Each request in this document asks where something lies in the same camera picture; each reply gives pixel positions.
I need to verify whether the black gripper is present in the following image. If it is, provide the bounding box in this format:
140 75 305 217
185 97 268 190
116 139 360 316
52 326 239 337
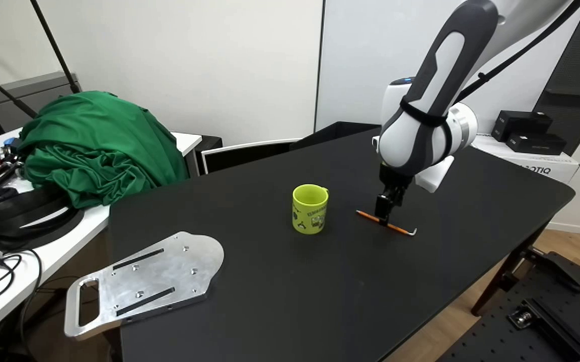
372 164 414 222

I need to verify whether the yellow-green ceramic mug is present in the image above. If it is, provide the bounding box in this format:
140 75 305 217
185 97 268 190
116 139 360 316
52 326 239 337
289 184 331 237

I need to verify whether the black table leg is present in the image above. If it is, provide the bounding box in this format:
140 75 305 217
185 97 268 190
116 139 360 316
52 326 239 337
471 229 544 317

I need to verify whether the black electronic device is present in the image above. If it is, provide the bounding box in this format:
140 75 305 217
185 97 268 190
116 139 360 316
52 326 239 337
506 130 568 157
492 109 554 143

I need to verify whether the white printed cardboard box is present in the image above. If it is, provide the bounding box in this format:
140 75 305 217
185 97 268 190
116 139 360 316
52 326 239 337
459 129 580 185

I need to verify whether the black box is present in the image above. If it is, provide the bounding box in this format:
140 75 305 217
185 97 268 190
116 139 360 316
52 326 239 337
194 133 225 178

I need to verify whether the black optical breadboard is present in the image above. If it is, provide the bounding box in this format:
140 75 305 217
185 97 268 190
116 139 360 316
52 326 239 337
438 249 580 362

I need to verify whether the silver metal mounting plate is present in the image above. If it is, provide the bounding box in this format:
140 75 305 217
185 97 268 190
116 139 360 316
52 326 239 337
63 229 225 343

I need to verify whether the green cloth pile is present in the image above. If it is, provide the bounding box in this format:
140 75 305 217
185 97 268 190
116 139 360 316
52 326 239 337
15 89 190 211

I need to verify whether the white side table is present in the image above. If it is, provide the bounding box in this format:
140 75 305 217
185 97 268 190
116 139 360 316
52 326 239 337
0 129 205 350

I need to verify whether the thin black stand pole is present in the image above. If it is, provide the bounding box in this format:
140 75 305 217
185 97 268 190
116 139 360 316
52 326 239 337
28 0 82 95

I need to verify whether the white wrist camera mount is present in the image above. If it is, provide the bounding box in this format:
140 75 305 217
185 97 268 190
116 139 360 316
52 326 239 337
414 156 458 197

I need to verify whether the black panel with white frame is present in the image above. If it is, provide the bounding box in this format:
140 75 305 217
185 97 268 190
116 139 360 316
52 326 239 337
200 137 305 178

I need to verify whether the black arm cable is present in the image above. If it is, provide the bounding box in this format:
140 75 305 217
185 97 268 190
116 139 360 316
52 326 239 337
456 0 580 104

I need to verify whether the black clamp bracket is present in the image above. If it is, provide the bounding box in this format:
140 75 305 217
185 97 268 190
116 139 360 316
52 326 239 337
522 247 580 293

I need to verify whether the black cable bundle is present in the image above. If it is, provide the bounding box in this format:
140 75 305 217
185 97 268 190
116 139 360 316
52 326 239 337
0 187 88 253

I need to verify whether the thin black cable loop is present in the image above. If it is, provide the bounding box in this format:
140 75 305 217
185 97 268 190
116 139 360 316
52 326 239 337
0 246 44 308

